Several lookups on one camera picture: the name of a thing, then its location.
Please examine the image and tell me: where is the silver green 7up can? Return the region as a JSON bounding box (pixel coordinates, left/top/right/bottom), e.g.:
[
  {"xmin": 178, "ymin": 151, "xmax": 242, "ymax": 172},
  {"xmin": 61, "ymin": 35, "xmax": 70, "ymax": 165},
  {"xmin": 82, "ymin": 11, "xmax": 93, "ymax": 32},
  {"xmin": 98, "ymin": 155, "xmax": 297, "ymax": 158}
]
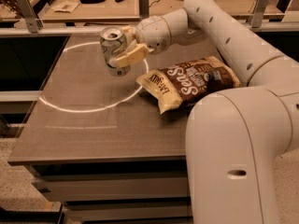
[{"xmin": 100, "ymin": 26, "xmax": 130, "ymax": 77}]

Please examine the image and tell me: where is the middle metal bracket post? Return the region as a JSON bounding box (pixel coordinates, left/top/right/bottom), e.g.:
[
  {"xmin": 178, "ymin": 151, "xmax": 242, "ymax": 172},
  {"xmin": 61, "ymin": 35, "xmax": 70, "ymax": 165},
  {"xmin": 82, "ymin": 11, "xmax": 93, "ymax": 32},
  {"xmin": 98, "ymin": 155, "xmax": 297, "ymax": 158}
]
[{"xmin": 138, "ymin": 0, "xmax": 150, "ymax": 20}]

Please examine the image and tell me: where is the paper card on back table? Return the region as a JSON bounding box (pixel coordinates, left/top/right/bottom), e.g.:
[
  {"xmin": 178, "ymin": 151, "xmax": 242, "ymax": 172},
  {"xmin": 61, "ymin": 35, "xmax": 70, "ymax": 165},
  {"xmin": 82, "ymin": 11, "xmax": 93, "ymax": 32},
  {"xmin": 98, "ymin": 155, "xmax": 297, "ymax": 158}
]
[{"xmin": 52, "ymin": 1, "xmax": 79, "ymax": 13}]

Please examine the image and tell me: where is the left metal bracket post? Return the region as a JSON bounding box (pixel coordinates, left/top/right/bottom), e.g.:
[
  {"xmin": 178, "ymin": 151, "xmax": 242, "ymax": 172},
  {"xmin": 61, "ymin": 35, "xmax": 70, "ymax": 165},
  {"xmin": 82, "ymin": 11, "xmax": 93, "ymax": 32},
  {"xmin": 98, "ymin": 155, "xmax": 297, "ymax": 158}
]
[{"xmin": 16, "ymin": 0, "xmax": 43, "ymax": 33}]

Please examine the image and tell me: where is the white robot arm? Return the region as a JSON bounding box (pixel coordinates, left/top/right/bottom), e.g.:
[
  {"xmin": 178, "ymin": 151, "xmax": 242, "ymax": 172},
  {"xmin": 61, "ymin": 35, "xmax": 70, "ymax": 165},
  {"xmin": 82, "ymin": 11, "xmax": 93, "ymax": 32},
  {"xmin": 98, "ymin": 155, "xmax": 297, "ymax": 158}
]
[{"xmin": 112, "ymin": 0, "xmax": 299, "ymax": 224}]

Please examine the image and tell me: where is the right metal bracket post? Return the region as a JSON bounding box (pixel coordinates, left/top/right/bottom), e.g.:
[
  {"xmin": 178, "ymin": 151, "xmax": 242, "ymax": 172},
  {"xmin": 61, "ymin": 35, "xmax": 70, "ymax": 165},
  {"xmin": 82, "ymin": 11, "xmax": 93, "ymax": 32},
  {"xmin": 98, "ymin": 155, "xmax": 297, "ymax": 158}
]
[{"xmin": 248, "ymin": 0, "xmax": 269, "ymax": 28}]

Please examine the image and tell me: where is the brown yellow chips bag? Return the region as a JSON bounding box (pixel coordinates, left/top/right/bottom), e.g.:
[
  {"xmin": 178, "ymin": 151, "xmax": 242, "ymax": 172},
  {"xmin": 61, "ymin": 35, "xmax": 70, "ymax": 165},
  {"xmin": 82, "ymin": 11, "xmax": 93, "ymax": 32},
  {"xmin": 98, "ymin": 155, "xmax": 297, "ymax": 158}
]
[{"xmin": 136, "ymin": 56, "xmax": 242, "ymax": 114}]

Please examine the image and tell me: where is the metal bracket post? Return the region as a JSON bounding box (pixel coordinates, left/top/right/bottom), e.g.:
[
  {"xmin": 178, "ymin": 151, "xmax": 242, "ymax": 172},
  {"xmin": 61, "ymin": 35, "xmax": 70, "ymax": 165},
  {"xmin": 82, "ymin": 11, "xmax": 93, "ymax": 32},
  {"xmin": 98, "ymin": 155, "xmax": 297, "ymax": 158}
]
[
  {"xmin": 248, "ymin": 0, "xmax": 269, "ymax": 28},
  {"xmin": 138, "ymin": 0, "xmax": 150, "ymax": 20},
  {"xmin": 16, "ymin": 0, "xmax": 43, "ymax": 33}
]

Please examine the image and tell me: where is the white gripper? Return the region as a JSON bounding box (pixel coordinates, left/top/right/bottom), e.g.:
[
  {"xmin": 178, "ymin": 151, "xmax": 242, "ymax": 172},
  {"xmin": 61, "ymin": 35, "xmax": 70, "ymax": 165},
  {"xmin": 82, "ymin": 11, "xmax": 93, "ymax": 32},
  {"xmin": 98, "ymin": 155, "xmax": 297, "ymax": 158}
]
[{"xmin": 108, "ymin": 16, "xmax": 171, "ymax": 68}]

